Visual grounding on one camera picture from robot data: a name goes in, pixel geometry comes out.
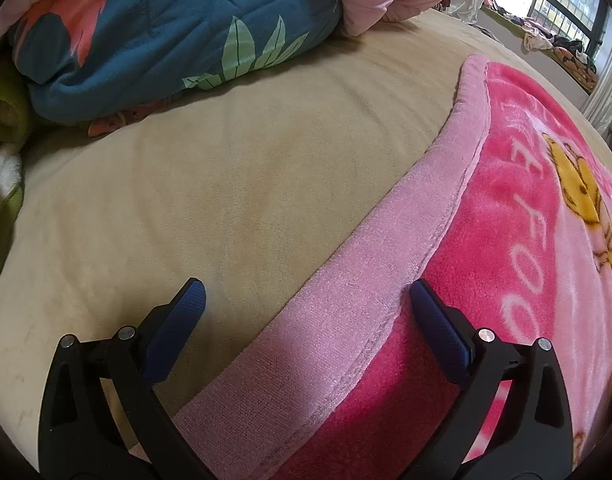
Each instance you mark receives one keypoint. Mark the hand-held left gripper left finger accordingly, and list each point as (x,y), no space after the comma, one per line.
(178,327)

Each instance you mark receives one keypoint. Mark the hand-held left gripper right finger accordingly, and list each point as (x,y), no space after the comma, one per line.
(440,330)

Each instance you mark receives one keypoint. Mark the clothes on window sill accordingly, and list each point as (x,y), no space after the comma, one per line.
(570,55)

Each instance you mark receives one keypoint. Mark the pink printed blanket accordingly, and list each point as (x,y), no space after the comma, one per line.
(485,210)

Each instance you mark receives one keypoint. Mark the bed with beige sheet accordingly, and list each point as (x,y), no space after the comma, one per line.
(186,185)

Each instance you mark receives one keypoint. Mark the green blanket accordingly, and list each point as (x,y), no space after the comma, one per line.
(1,105)

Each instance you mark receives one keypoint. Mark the blue floral quilt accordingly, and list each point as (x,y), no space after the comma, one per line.
(161,20)

